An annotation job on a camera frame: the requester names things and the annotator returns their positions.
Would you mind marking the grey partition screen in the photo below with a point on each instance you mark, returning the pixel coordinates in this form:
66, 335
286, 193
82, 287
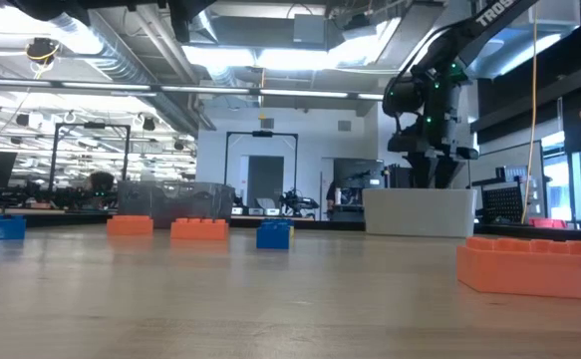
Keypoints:
506, 162

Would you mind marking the long ceiling light bar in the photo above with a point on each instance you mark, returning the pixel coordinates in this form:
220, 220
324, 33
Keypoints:
170, 89

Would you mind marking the dark grey plastic bin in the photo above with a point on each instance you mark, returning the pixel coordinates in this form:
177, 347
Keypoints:
180, 199

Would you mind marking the grey ceiling box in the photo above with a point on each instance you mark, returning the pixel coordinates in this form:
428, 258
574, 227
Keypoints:
310, 27

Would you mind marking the white translucent plastic bin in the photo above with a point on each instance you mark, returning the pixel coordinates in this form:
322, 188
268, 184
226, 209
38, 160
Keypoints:
419, 214

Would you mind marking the silver ventilation duct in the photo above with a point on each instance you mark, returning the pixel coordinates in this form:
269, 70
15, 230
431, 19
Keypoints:
115, 47

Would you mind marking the black background robot arm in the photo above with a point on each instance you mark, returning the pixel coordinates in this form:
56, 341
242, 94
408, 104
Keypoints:
297, 202

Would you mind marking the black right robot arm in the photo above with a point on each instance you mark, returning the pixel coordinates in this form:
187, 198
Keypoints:
442, 109

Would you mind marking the black gantry frame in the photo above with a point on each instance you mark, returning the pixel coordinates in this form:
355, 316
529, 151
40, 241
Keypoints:
261, 133
53, 154

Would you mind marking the black pegboard panel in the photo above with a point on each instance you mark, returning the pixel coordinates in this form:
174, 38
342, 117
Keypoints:
503, 202

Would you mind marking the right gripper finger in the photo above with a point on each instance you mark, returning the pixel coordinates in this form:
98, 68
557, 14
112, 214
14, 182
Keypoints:
447, 172
421, 172

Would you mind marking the red storage tray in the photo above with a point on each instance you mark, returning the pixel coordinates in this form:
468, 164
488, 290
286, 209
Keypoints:
546, 223

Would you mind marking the long yellow toy brick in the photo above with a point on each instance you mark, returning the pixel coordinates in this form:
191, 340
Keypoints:
292, 231

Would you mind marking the black equipment rack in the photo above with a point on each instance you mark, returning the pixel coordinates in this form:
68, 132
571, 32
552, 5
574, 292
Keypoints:
397, 177

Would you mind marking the orange toy brick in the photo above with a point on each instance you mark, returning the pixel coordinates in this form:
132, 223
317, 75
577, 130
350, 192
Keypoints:
199, 231
534, 274
129, 227

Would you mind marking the black cabinet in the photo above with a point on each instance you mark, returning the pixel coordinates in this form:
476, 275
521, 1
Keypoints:
357, 187

